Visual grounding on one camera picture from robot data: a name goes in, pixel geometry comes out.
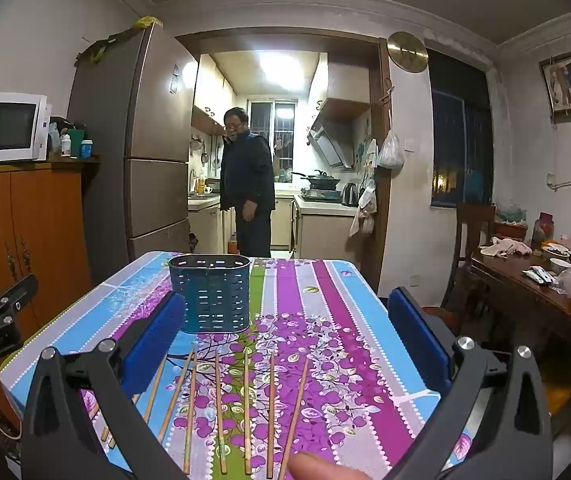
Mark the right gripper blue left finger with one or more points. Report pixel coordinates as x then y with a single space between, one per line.
145 343

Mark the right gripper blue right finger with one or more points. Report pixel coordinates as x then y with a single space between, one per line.
426 339

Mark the wooden chopstick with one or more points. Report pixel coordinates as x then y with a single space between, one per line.
174 398
221 445
190 413
271 418
292 428
154 388
247 418

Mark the blue perforated utensil holder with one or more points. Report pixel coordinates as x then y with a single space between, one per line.
216 291

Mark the kitchen window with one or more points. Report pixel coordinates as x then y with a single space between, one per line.
275 121

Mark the operator right hand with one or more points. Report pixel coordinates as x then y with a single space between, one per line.
306 466

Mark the orange wooden cabinet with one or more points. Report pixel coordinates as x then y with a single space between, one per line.
42 234

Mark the floral striped tablecloth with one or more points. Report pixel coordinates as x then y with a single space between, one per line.
365 406

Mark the dark wooden dining table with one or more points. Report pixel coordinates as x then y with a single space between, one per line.
533 311

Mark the wooden dining chair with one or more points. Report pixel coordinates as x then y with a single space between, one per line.
473 222

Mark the white microwave oven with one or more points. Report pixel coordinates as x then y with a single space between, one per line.
24 123

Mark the steel electric kettle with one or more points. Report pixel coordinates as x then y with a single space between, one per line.
350 195

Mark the dark room window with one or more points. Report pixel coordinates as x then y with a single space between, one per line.
463 155

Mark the white hanging plastic bag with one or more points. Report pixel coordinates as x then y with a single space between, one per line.
391 154

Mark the black wok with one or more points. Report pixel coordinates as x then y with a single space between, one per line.
319 181

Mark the man in dark jacket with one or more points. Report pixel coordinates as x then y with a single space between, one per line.
247 184

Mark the steel range hood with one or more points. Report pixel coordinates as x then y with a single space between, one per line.
333 139

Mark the brown tall refrigerator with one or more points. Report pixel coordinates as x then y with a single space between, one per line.
133 94

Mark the round gold wall clock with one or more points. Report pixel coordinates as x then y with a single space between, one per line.
407 52

